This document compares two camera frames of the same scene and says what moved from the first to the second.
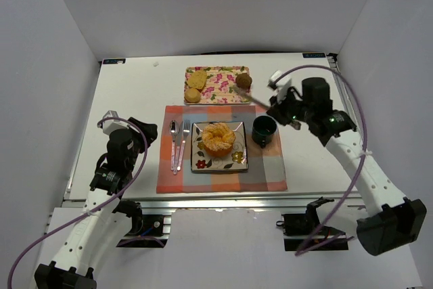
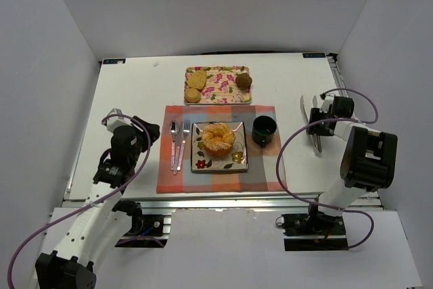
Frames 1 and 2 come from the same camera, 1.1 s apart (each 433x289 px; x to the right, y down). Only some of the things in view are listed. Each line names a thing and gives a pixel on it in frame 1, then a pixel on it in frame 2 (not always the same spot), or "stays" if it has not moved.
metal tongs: x=245 y=97 → x=315 y=139
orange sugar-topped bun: x=218 y=139 stays
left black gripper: x=143 y=128 stays
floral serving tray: x=220 y=80 stays
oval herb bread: x=197 y=80 stays
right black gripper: x=277 y=108 → x=314 y=122
